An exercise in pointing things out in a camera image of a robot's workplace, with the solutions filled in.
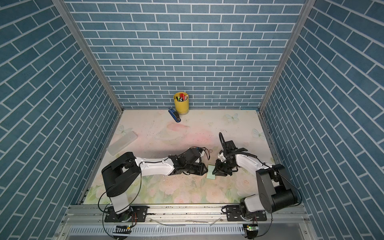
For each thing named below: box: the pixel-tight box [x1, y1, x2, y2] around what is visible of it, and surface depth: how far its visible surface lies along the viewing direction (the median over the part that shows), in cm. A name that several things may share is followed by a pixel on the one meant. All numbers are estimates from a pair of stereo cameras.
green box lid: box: [206, 164, 216, 180], surface depth 86 cm
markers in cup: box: [175, 93, 188, 102], surface depth 114 cm
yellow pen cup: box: [173, 91, 190, 115], surface depth 114 cm
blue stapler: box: [168, 107, 181, 123], surface depth 117 cm
